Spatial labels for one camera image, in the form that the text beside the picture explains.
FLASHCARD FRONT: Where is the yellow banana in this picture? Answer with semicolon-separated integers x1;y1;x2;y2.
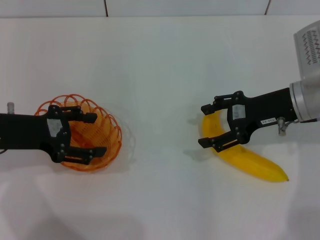
201;109;290;183

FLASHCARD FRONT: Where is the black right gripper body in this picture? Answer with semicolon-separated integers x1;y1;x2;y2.
226;87;298;146

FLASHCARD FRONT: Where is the silver plug on right gripper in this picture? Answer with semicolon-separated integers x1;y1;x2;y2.
277;116;287;137

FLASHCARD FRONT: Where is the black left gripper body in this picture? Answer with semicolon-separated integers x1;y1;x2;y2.
0;105;72;163

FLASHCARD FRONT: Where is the orange woven plastic basket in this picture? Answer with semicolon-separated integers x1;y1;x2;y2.
34;93;123;172

